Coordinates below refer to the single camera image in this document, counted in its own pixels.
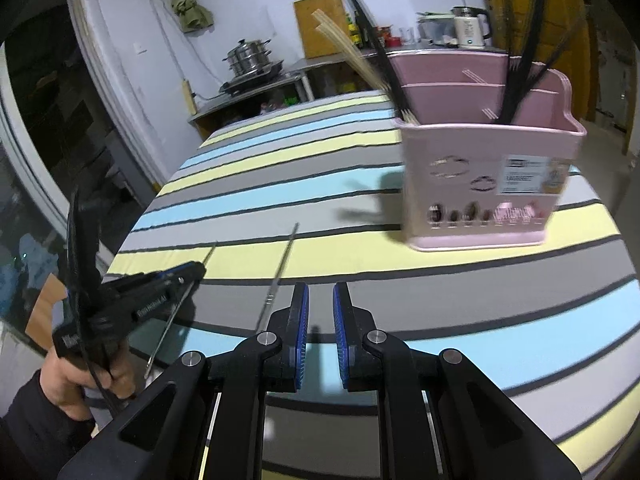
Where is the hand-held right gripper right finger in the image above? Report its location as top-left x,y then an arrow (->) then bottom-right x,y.
332,281 -> 585,480

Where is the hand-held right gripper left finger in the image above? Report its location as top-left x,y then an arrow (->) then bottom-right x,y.
56,282 -> 311,480

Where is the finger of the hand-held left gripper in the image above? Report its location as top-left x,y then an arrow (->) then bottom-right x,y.
150,261 -> 207,287
159,275 -> 202,307

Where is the thin metal chopstick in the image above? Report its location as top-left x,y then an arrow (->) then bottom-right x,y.
256,223 -> 301,333
144,241 -> 218,380

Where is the pink plastic utensil holder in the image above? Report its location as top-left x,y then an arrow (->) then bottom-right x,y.
387,50 -> 588,252

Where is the wooden chopstick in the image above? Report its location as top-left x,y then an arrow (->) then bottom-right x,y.
320,22 -> 420,125
311,9 -> 417,123

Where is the person's left forearm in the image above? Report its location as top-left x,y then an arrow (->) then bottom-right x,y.
0,370 -> 98,480

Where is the person's left hand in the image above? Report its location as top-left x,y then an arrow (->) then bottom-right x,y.
42,349 -> 137,419

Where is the striped tablecloth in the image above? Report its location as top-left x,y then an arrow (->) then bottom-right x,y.
102,91 -> 640,480

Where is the black induction cooker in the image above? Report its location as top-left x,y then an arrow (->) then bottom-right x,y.
219,60 -> 286,96

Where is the stainless steel steamer pot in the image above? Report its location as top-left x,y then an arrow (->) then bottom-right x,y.
223,37 -> 274,76

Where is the metal kitchen counter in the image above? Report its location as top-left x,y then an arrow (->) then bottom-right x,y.
188,42 -> 506,137

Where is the wooden cutting board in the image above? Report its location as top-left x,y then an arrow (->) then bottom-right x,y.
293,0 -> 351,59

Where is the dark oil bottle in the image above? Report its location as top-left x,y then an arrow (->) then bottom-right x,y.
346,11 -> 363,51

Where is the clear plastic container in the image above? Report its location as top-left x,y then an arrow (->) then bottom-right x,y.
416,11 -> 457,48

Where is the white electric kettle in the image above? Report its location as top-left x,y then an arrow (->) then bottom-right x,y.
451,6 -> 493,50

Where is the yellow wooden door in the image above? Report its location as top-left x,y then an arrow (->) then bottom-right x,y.
477,0 -> 603,123

